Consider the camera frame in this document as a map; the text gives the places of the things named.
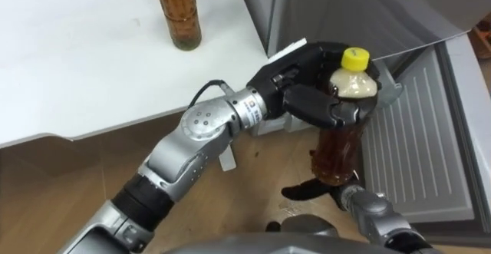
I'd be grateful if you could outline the brown tea bottle yellow cap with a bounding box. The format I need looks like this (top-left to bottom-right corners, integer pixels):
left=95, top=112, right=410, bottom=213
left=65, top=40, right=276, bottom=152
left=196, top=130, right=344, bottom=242
left=309, top=46, right=379, bottom=188

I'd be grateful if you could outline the robot body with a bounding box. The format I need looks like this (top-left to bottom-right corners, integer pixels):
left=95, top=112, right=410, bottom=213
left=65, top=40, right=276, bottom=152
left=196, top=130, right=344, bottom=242
left=160, top=232, right=407, bottom=254

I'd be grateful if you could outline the grey fridge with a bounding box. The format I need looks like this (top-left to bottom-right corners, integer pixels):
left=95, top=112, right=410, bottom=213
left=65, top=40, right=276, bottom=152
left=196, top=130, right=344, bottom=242
left=234, top=0, right=491, bottom=61

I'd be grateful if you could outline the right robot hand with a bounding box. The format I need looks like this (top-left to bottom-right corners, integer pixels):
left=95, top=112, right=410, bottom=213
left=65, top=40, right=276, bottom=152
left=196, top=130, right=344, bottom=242
left=281, top=176, right=364, bottom=211

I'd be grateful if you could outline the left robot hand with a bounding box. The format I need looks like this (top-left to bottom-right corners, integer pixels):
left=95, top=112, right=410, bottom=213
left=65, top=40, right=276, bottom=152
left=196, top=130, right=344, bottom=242
left=246, top=38, right=381, bottom=130

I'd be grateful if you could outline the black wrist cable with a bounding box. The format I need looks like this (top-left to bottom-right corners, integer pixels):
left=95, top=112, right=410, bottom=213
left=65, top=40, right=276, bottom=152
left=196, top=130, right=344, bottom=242
left=186, top=78, right=232, bottom=109

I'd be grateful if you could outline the white table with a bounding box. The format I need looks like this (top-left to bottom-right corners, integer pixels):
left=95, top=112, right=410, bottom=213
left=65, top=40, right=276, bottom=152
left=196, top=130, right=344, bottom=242
left=0, top=0, right=308, bottom=173

